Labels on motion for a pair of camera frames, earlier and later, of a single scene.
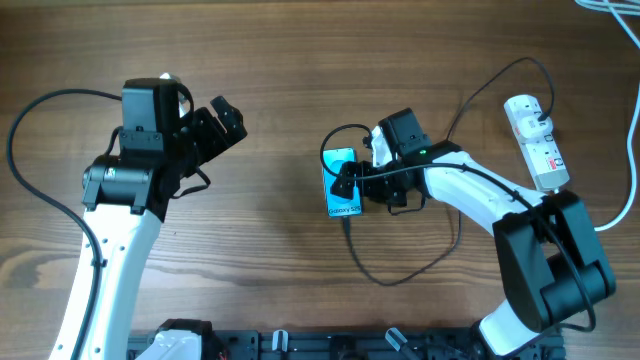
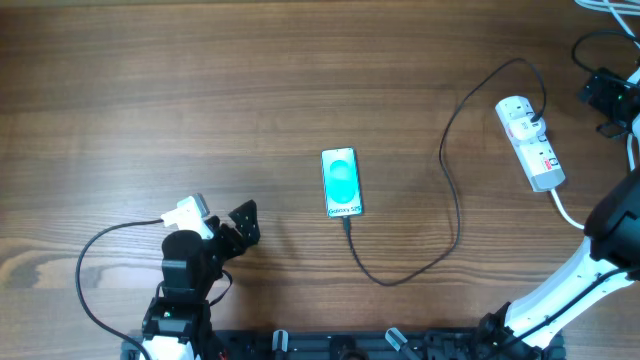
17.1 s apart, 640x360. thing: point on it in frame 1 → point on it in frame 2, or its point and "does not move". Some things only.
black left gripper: x=217 y=139 → x=249 y=231
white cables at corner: x=617 y=7 does not move
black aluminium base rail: x=358 y=344 does not move
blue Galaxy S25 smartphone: x=338 y=205 does not move
